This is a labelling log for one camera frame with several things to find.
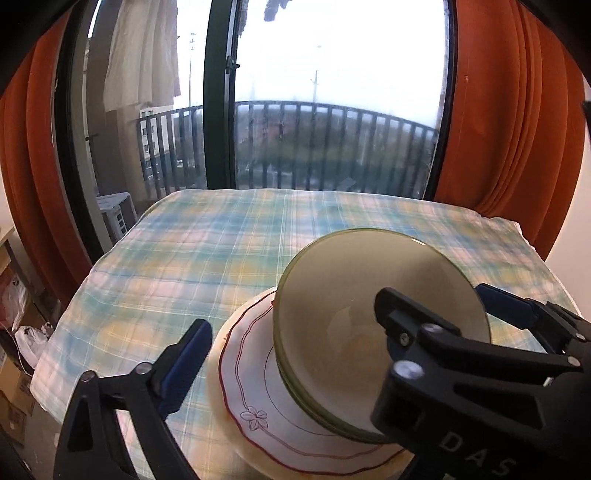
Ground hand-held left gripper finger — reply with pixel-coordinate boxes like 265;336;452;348
53;318;213;480

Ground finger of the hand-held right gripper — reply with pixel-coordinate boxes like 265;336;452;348
374;287;583;384
475;284;591;358

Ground large yellow flower plate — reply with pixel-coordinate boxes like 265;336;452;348
205;286;416;480

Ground plaid tablecloth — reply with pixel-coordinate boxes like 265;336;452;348
30;188;580;480

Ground white plastic bag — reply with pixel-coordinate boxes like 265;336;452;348
14;325;56;367

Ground white plastic stool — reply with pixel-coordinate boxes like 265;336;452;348
96;191;138;241

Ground cardboard box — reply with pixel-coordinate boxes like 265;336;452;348
0;355;35;444

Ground clear plastic bag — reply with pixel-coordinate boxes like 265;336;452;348
0;277;28;324

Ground orange curtain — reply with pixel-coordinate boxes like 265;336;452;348
0;14;100;305
434;0;587;259

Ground wooden shelf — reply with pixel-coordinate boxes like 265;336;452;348
0;226;17;278

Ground dark balcony railing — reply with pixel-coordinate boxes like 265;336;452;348
85;100;437;199

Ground white hanging garment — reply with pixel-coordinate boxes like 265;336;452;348
102;0;182;112

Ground dark sliding door frame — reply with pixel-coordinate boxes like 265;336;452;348
55;0;458;259

